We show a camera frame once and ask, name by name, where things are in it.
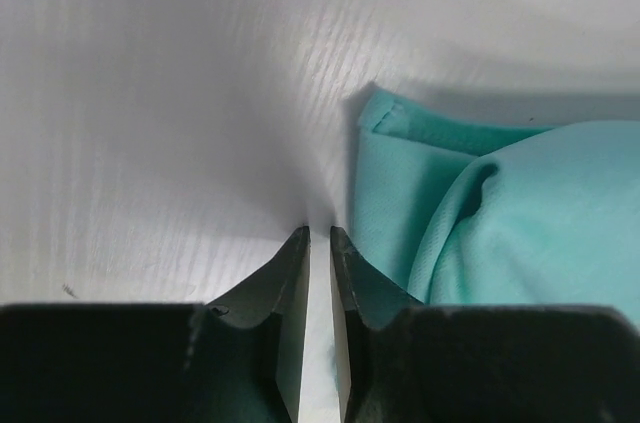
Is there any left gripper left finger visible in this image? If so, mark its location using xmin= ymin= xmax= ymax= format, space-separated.
xmin=1 ymin=227 xmax=310 ymax=422

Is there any teal t shirt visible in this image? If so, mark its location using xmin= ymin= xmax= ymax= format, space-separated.
xmin=351 ymin=91 xmax=639 ymax=319

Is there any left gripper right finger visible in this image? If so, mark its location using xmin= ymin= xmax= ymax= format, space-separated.
xmin=330 ymin=227 xmax=639 ymax=422

